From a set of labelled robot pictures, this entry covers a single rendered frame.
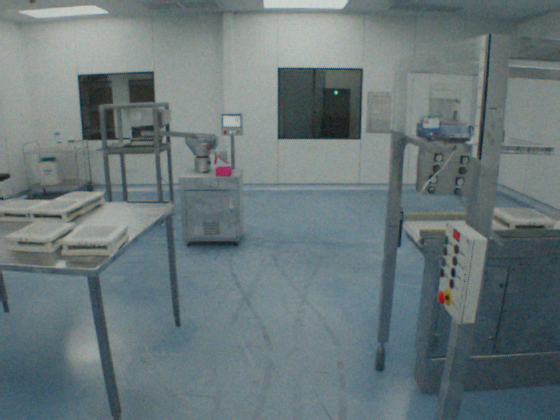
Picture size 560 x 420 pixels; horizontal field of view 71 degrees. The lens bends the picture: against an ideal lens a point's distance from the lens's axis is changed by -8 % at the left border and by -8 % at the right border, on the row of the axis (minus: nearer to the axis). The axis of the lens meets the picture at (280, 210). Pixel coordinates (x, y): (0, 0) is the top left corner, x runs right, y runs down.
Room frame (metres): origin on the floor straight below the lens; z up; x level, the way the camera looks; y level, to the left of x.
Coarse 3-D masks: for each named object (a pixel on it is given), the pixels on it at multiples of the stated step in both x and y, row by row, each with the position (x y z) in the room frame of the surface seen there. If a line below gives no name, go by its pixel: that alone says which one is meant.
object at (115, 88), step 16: (80, 80) 7.06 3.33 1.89; (96, 80) 7.06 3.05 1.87; (112, 80) 7.07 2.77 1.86; (128, 80) 7.07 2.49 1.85; (144, 80) 7.07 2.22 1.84; (80, 96) 7.06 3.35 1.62; (96, 96) 7.06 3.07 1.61; (112, 96) 7.07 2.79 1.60; (128, 96) 7.07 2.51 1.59; (144, 96) 7.07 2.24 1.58; (96, 112) 7.06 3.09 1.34; (112, 112) 7.07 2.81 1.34; (96, 128) 7.06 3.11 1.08; (112, 128) 7.07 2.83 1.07; (128, 128) 7.07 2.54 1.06
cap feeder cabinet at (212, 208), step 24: (192, 168) 4.75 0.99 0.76; (240, 168) 4.76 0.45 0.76; (192, 192) 4.26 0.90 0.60; (216, 192) 4.26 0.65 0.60; (240, 192) 4.44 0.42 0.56; (192, 216) 4.26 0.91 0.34; (216, 216) 4.26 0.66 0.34; (240, 216) 4.36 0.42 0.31; (192, 240) 4.27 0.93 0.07; (216, 240) 4.27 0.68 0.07
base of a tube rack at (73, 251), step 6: (120, 240) 1.87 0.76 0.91; (126, 240) 1.93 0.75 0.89; (72, 246) 1.78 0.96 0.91; (114, 246) 1.79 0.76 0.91; (66, 252) 1.73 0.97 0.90; (72, 252) 1.73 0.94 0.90; (78, 252) 1.73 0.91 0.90; (84, 252) 1.73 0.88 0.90; (90, 252) 1.73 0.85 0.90; (96, 252) 1.73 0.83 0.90; (102, 252) 1.74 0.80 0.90; (108, 252) 1.74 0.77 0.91; (114, 252) 1.76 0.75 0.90
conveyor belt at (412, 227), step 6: (408, 222) 2.07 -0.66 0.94; (414, 222) 2.07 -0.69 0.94; (420, 222) 2.07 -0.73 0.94; (426, 222) 2.07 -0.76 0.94; (432, 222) 2.07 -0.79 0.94; (438, 222) 2.07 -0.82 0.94; (444, 222) 2.07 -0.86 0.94; (558, 222) 2.06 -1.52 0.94; (408, 228) 2.01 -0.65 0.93; (414, 228) 1.97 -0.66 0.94; (420, 228) 1.97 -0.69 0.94; (426, 228) 1.97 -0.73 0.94; (432, 228) 1.97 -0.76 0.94; (438, 228) 1.97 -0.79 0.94; (444, 228) 1.97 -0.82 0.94; (492, 228) 1.97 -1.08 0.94; (498, 228) 1.97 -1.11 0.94; (414, 234) 1.91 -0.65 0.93; (414, 240) 1.91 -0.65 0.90
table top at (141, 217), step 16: (96, 208) 2.56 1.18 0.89; (112, 208) 2.56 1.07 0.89; (128, 208) 2.55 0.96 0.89; (144, 208) 2.55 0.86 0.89; (160, 208) 2.55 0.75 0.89; (0, 224) 2.20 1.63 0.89; (16, 224) 2.20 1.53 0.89; (80, 224) 2.21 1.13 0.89; (96, 224) 2.21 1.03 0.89; (112, 224) 2.21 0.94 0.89; (128, 224) 2.21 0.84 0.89; (144, 224) 2.22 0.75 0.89; (0, 240) 1.92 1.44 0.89; (128, 240) 1.95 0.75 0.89; (0, 256) 1.70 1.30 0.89; (16, 256) 1.71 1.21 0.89; (32, 256) 1.71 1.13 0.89; (48, 256) 1.72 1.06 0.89; (64, 256) 1.72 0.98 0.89; (80, 256) 1.72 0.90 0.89; (96, 256) 1.73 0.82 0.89; (112, 256) 1.74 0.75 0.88; (32, 272) 1.61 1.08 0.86; (48, 272) 1.60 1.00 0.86; (64, 272) 1.59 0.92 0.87; (80, 272) 1.59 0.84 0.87; (96, 272) 1.59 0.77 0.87
